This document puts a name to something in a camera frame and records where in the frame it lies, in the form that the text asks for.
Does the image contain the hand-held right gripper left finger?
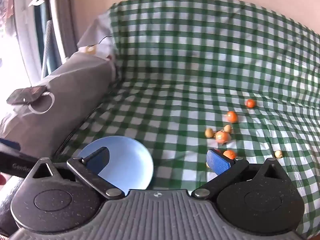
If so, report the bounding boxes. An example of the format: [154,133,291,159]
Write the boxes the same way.
[24,147,125,201]

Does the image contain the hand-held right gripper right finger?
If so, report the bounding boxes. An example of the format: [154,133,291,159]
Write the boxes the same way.
[191,148,288,200]

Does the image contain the light blue plate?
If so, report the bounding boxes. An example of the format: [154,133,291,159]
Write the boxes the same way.
[78,135,154,190]

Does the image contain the black power bank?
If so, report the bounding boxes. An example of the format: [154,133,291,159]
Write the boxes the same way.
[6,86,47,105]

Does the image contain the green checkered bed sheet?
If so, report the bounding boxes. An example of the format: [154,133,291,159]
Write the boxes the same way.
[54,0,320,239]

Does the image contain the grey bag with ring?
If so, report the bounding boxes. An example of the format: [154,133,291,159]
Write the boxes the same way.
[0,52,118,158]

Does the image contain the white looped cable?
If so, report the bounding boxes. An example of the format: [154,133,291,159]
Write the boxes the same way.
[28,92,55,113]

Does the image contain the grey ribbed hose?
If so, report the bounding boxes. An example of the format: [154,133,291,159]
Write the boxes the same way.
[42,19,52,78]

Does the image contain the white window frame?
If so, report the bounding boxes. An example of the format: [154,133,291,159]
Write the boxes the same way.
[10,0,84,87]

